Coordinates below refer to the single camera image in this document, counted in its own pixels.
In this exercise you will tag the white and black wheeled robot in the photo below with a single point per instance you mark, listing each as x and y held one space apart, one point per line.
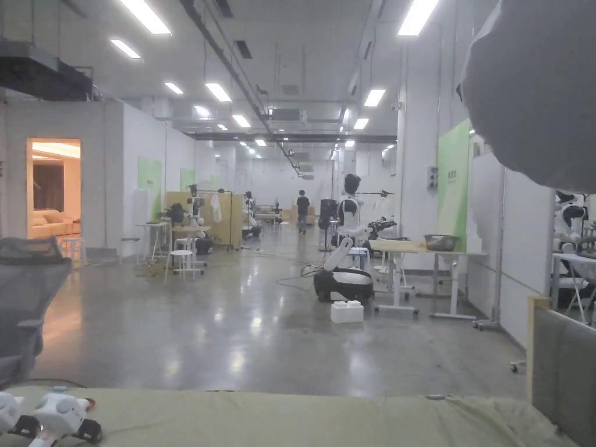
198 215
347 209
250 212
570 216

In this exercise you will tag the white hanging garment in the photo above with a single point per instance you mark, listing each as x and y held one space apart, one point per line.
215 207

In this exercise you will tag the white foam block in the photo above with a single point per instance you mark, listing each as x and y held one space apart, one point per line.
347 313

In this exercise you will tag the pale green sheeted bed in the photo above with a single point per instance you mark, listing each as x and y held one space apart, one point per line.
279 419

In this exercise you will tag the cream sofa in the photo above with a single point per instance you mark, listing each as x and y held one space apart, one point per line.
49 222

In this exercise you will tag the grey padded headboard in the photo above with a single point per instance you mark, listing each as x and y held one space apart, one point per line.
564 372

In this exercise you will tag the spare hand-held gripper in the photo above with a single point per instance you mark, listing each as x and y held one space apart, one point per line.
56 410
8 409

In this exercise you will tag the grey wall switch box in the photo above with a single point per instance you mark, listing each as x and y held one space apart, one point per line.
433 177

